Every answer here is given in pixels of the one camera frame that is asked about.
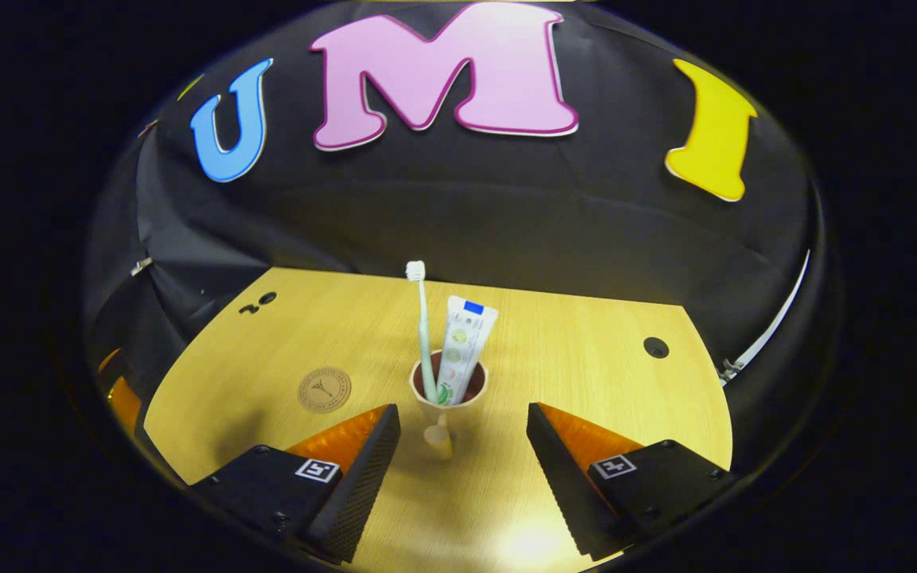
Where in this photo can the light green toothbrush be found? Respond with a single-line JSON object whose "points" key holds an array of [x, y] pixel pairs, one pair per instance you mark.
{"points": [[424, 334]]}

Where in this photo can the white toothpaste tube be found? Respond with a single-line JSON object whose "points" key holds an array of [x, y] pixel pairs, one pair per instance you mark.
{"points": [[462, 342]]}

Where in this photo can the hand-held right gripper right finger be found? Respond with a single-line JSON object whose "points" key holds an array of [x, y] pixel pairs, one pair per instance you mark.
{"points": [[566, 481]]}

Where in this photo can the round brown coaster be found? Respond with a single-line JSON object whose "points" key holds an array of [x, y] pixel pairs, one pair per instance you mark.
{"points": [[324, 390]]}

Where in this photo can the small white clip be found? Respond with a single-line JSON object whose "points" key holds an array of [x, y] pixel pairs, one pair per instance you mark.
{"points": [[141, 267]]}

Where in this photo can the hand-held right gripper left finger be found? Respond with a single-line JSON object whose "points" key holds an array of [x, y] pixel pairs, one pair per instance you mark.
{"points": [[355, 485]]}

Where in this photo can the beige cup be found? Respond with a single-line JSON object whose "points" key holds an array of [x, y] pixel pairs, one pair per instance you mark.
{"points": [[427, 406]]}

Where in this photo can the wooden desktop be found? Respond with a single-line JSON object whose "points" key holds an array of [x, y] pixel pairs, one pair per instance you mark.
{"points": [[586, 358]]}

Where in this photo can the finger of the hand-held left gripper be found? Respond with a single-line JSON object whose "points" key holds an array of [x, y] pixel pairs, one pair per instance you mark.
{"points": [[126, 406], [108, 360]]}

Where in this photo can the black backdrop cloth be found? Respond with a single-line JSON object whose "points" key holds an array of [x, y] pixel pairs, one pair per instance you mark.
{"points": [[458, 207]]}

